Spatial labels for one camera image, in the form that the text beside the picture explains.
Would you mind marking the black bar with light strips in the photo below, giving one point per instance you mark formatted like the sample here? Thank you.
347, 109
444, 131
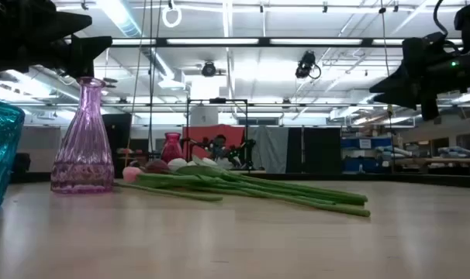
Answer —
264, 42

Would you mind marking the black partition panel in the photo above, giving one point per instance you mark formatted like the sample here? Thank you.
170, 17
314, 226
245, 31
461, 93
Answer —
322, 151

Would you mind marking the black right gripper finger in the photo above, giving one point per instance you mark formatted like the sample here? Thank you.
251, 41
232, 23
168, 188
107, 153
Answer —
427, 104
411, 73

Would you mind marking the small black robot arm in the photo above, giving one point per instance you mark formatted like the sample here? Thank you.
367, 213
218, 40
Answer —
244, 155
200, 147

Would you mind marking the black monitor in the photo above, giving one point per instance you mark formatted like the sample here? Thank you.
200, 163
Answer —
118, 131

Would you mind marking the silver ceiling air duct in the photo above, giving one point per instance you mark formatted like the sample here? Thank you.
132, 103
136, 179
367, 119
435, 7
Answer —
122, 19

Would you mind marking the white and blue equipment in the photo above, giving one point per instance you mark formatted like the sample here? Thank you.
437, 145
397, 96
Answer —
394, 151
460, 152

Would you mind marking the purple ribbed glass vase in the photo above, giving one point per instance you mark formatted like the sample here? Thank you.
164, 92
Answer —
83, 155

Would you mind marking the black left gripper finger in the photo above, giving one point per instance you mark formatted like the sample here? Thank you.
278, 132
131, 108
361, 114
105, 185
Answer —
64, 23
83, 50

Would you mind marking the round black ceiling fixture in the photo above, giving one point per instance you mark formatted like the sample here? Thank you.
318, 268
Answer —
208, 69

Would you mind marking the blue storage shelf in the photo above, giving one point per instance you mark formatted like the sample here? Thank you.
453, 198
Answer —
351, 143

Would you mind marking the person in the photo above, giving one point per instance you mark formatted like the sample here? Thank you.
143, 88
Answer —
220, 140

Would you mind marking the red glass vase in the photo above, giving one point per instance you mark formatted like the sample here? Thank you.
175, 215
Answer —
172, 149

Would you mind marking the long wooden workbench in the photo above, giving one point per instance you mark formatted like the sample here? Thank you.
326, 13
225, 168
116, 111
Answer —
433, 160

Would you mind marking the teal glass vase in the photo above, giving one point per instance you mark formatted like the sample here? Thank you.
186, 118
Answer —
4, 155

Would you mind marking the pink artificial tulip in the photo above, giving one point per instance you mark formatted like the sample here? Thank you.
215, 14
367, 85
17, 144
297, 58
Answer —
132, 175
173, 192

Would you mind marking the red cloth backdrop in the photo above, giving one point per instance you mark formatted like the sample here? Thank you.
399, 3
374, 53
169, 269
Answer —
204, 133

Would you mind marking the grey curtain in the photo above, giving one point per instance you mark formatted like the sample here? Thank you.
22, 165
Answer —
271, 151

